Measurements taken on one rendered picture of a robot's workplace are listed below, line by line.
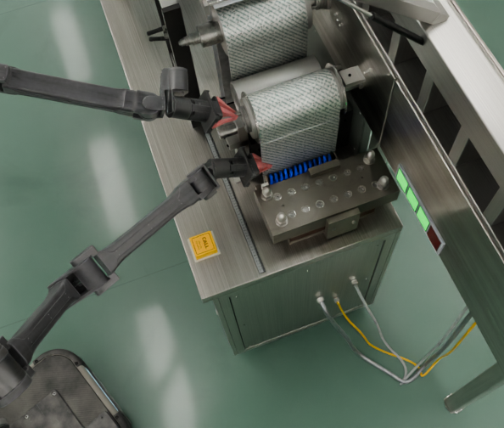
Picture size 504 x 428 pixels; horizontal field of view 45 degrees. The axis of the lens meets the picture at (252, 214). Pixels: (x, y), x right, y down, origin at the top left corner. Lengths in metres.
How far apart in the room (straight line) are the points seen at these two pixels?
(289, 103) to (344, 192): 0.34
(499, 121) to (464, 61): 0.15
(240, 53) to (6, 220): 1.82
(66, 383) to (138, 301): 0.51
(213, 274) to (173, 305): 0.97
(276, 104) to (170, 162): 0.55
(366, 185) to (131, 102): 0.73
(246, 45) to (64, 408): 1.54
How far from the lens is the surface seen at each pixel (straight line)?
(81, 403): 2.54
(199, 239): 1.88
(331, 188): 1.81
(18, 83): 1.58
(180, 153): 2.06
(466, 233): 1.45
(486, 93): 1.27
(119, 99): 1.55
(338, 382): 2.68
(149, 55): 2.33
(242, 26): 1.70
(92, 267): 1.55
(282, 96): 1.64
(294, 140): 1.73
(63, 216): 3.12
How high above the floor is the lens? 2.63
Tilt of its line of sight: 64 degrees down
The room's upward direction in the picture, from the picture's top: 8 degrees counter-clockwise
